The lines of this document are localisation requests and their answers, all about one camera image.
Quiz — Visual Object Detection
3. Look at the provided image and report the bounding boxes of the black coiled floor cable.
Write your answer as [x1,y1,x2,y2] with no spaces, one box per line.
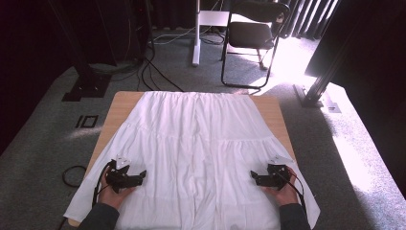
[61,164,88,189]

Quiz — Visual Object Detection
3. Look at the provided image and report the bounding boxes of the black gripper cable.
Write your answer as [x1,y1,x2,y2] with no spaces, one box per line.
[91,160,115,209]
[284,168,308,216]

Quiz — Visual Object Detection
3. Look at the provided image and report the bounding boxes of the black folding chair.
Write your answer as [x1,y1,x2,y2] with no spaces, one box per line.
[220,0,292,90]

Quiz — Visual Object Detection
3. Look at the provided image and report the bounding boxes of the grey floor plate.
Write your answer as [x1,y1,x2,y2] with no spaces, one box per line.
[327,102,343,115]

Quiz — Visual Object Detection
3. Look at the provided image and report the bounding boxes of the white floor cable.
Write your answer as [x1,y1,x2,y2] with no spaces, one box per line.
[152,26,196,46]

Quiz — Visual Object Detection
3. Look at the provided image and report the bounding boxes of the dark pleated curtain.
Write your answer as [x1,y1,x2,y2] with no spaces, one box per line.
[277,0,340,41]

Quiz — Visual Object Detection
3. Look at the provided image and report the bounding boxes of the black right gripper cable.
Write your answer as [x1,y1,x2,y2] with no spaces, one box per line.
[284,168,308,216]

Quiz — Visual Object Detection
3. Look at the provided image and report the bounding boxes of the white desk leg frame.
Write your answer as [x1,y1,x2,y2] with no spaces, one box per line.
[191,0,232,68]

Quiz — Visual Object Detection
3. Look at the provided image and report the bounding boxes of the white tiered skirt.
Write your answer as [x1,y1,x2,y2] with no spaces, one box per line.
[62,90,321,230]

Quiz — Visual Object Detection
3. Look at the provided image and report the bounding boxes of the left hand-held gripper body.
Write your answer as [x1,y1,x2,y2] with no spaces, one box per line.
[104,154,132,195]

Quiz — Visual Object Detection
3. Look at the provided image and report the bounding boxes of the black floor cables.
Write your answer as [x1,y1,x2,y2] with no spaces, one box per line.
[136,37,185,94]

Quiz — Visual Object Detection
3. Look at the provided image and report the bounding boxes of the person's right hand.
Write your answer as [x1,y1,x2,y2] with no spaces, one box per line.
[261,167,300,207]

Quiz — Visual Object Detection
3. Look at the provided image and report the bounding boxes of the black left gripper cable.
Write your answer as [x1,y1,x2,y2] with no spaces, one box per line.
[91,160,115,209]

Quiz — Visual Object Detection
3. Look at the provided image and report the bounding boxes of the black metal frame post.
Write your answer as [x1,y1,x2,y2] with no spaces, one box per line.
[292,30,362,109]

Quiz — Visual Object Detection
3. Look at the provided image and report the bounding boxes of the black stand with flat base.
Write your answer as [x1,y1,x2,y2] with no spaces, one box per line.
[47,0,113,103]

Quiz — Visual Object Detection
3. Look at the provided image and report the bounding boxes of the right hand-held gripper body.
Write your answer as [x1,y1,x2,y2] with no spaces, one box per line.
[267,155,293,192]

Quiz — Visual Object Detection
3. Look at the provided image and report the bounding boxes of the person's left hand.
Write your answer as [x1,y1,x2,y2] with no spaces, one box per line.
[97,173,137,211]

